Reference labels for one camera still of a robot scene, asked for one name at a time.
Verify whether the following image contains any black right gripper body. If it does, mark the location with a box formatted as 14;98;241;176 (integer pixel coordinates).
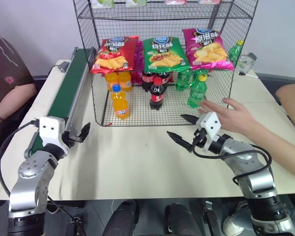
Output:
186;128;208;153

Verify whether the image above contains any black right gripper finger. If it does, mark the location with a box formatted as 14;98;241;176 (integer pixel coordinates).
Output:
166;131;191;149
179;114;200;126

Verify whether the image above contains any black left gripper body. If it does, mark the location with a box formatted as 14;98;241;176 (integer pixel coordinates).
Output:
62;130;83;148

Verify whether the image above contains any green conveyor belt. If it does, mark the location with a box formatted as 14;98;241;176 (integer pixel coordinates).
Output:
24;47;97;158

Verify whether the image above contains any bare person hand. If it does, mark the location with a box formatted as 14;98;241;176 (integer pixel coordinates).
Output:
198;98;262;140

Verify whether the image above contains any yellow-capped green soda bottle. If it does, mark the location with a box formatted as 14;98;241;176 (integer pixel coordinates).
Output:
228;39;245;63
187;73;210;110

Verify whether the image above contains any red-capped cola bottle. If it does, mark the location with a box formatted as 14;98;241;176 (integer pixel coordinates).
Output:
149;78;167;111

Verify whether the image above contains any blue-capped orange soda bottle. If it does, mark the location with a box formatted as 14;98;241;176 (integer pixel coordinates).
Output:
111;84;130;120

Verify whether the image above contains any green chips bag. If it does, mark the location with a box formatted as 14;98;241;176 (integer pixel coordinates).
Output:
142;36;191;73

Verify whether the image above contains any magenta chips bag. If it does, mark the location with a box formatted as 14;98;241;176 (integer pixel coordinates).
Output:
182;28;236;71

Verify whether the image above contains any white marker pen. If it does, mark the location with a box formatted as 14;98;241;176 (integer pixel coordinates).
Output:
238;71;260;79

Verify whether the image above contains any purple snack bag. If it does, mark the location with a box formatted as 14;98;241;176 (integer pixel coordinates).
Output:
132;40;146;86

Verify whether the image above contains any red chips bag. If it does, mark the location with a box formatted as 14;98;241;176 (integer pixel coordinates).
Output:
89;35;140;75

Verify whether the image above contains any dark rounded robot leg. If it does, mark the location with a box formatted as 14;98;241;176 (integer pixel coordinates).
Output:
102;199;140;236
164;202;203;236

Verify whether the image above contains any person in brown shirt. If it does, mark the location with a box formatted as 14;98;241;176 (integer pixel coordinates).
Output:
0;29;38;162

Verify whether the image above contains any bare person knee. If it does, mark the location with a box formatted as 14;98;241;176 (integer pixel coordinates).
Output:
275;83;295;107

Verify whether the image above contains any green snack packet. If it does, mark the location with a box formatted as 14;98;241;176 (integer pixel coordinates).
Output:
91;0;115;7
125;0;148;7

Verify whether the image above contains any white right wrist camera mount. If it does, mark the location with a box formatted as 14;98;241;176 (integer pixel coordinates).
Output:
197;112;223;152

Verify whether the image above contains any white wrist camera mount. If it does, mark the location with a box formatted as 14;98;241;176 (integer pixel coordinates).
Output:
38;117;71;156
197;112;223;152

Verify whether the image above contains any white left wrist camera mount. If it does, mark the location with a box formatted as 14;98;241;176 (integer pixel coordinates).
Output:
38;117;71;156

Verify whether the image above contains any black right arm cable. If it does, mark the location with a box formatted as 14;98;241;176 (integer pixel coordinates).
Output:
192;144;273;184

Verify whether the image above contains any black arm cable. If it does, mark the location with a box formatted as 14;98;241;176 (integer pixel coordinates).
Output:
192;144;273;184
0;119;41;197

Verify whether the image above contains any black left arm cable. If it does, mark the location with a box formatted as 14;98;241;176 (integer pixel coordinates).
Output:
0;119;41;197

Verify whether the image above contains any black cable under table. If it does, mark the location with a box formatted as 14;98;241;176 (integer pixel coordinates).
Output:
46;196;87;236

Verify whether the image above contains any black wire rack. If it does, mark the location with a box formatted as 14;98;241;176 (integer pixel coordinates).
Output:
72;0;259;127

